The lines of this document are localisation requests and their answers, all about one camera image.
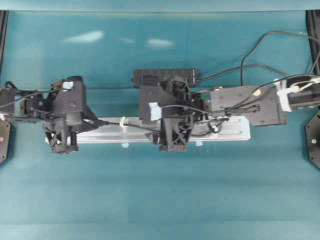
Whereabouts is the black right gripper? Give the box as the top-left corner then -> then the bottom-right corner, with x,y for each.
144,76 -> 206,152

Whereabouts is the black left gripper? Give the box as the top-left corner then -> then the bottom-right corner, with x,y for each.
18,76 -> 102,156

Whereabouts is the black USB cable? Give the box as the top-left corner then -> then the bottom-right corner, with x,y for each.
84,31 -> 320,133

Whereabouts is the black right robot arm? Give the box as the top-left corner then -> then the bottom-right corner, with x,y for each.
137,74 -> 320,152

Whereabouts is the silver aluminium extrusion rail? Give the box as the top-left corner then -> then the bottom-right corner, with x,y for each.
44,116 -> 251,145

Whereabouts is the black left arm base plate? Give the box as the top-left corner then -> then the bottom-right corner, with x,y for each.
0,120 -> 11,164

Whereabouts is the black right camera cable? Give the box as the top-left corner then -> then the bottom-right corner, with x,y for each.
159,82 -> 276,118

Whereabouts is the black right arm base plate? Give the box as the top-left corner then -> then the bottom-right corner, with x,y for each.
305,111 -> 320,169

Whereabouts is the black frame rail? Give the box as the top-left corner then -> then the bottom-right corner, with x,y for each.
305,9 -> 320,75

